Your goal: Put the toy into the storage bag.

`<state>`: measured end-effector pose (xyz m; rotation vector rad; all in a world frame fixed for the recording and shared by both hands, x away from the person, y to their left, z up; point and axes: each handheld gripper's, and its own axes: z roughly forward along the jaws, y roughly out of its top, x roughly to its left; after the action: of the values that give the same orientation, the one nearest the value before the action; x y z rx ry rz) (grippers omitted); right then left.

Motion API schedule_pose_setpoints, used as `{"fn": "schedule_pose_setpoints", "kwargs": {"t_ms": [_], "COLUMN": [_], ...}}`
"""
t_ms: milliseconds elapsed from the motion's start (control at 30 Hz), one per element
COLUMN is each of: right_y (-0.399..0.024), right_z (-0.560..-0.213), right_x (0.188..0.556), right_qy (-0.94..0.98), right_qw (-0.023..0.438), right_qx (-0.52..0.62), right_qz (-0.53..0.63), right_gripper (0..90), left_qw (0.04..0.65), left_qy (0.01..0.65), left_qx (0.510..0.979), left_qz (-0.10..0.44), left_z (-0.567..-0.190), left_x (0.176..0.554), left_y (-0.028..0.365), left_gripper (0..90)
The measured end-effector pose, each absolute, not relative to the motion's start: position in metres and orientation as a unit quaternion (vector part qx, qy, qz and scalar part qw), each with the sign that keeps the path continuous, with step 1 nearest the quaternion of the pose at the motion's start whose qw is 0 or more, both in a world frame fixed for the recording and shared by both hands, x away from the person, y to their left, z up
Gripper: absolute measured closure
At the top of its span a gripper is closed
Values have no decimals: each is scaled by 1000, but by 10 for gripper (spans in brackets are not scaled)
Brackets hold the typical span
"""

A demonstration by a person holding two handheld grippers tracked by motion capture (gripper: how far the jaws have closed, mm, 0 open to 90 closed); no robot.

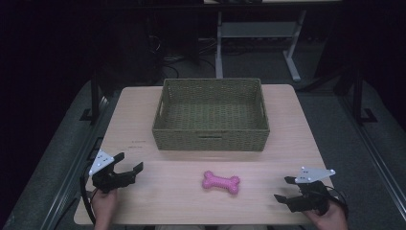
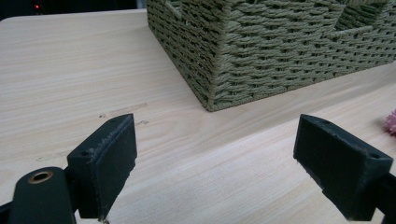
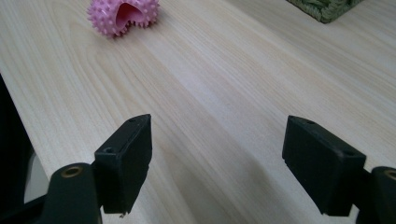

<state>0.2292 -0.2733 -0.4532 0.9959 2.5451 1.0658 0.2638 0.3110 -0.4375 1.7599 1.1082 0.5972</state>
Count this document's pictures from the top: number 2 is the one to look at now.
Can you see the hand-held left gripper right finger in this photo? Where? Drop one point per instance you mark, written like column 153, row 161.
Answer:
column 339, row 165

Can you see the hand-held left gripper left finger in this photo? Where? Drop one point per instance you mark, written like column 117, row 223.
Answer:
column 102, row 168

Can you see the pink flower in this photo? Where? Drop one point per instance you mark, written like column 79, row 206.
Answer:
column 391, row 122

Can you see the green woven basket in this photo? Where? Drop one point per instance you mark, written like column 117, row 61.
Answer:
column 267, row 46

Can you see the dark device with red light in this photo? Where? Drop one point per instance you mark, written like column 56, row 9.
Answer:
column 36, row 6

